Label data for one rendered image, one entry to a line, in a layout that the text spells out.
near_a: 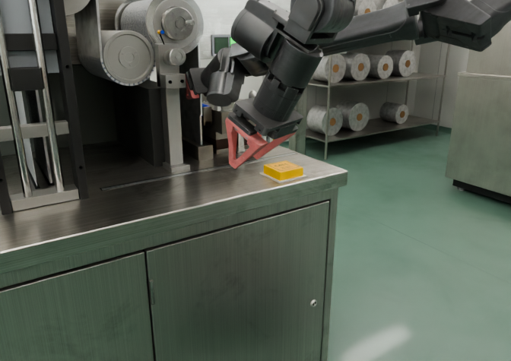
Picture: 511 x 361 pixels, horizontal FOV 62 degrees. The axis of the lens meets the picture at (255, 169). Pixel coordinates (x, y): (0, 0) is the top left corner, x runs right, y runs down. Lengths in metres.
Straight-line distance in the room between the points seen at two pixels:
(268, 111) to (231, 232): 0.44
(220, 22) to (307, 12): 1.02
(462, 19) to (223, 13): 0.90
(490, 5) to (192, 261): 0.74
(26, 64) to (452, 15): 0.77
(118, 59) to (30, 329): 0.59
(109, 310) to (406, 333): 1.42
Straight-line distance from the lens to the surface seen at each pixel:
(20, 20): 0.93
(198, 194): 0.93
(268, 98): 0.59
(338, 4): 0.55
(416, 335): 2.07
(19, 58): 0.93
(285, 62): 0.57
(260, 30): 0.60
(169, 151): 1.09
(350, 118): 4.68
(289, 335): 1.25
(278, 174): 1.00
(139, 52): 1.08
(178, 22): 1.09
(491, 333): 2.21
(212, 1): 1.53
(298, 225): 1.08
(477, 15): 0.83
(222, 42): 1.53
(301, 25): 0.54
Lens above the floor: 1.24
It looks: 18 degrees down
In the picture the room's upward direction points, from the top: straight up
